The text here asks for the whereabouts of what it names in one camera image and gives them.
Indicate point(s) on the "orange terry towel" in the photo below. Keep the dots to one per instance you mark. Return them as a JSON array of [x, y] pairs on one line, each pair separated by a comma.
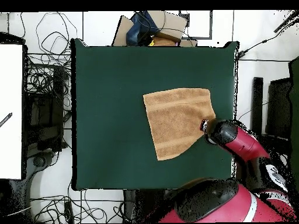
[[175, 116]]

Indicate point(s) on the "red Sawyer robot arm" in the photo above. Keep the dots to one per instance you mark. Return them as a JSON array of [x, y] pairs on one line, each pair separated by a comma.
[[245, 144]]

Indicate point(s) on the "orange brown cloth item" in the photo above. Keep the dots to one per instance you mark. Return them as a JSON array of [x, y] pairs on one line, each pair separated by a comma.
[[163, 42]]

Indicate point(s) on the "flat cardboard sheet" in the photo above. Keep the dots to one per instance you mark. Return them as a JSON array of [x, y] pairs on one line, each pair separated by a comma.
[[122, 32]]

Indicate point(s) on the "black upright bar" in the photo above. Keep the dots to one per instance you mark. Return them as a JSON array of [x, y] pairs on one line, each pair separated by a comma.
[[257, 100]]

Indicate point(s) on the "black panel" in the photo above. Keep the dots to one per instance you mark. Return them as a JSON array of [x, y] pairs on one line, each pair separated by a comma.
[[279, 107]]

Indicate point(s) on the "large cardboard box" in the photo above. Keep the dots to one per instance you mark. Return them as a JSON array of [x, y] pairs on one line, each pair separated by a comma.
[[168, 23]]

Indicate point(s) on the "dark green table cloth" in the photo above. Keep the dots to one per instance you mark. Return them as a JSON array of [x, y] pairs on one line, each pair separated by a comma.
[[105, 77]]

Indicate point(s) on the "blue bag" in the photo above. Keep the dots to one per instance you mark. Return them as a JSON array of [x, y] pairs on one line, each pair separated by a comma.
[[137, 32]]

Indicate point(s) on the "black equipment rack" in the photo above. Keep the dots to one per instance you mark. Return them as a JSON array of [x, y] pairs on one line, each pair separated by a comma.
[[46, 112]]

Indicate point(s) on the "black power strip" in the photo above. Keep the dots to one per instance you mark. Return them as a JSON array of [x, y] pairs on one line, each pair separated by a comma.
[[69, 210]]

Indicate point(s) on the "dark stand foot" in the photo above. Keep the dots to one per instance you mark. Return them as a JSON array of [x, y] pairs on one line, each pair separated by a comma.
[[39, 161]]

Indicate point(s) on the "white board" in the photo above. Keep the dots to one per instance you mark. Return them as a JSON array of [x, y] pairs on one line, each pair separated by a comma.
[[11, 93]]

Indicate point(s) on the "striped black rod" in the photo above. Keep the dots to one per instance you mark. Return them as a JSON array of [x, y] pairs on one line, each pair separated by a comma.
[[5, 120]]

